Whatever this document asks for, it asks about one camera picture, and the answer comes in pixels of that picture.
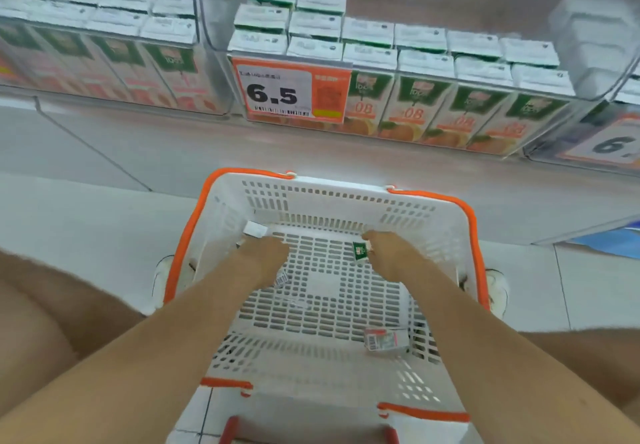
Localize person's left hand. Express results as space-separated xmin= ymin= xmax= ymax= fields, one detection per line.
xmin=235 ymin=235 xmax=291 ymax=293

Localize person's right hand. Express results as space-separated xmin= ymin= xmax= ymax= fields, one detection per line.
xmin=361 ymin=230 xmax=432 ymax=285

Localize white shopping basket orange handles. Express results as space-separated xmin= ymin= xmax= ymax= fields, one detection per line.
xmin=163 ymin=167 xmax=492 ymax=425

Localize person's left forearm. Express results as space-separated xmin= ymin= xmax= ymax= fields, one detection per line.
xmin=0 ymin=258 xmax=271 ymax=444

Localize person's right forearm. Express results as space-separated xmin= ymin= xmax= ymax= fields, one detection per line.
xmin=407 ymin=258 xmax=640 ymax=444

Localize person's left white shoe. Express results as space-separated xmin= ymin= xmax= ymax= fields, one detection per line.
xmin=151 ymin=254 xmax=177 ymax=311

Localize person's white shoe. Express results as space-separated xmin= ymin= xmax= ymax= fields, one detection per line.
xmin=483 ymin=268 xmax=511 ymax=319
xmin=151 ymin=254 xmax=177 ymax=311

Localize person's right white shoe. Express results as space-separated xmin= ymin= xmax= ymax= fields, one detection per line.
xmin=483 ymin=268 xmax=511 ymax=319

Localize person's left leg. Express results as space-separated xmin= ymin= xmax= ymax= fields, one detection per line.
xmin=0 ymin=247 xmax=147 ymax=421

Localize person's leg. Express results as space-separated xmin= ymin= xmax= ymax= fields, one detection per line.
xmin=516 ymin=327 xmax=640 ymax=412
xmin=0 ymin=247 xmax=147 ymax=421

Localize person's right leg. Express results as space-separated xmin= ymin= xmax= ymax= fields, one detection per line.
xmin=516 ymin=327 xmax=640 ymax=412

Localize orange white price tag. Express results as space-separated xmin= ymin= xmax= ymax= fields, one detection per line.
xmin=556 ymin=112 xmax=640 ymax=170
xmin=230 ymin=56 xmax=354 ymax=126

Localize blue panel wire basket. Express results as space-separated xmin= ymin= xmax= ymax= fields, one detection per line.
xmin=569 ymin=225 xmax=640 ymax=261

